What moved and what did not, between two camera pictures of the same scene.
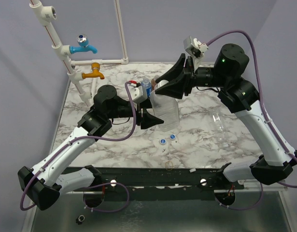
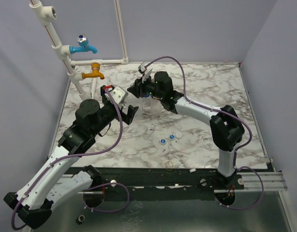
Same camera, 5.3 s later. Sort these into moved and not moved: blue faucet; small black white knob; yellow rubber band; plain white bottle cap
Moved: plain white bottle cap
Not moved: blue faucet; yellow rubber band; small black white knob
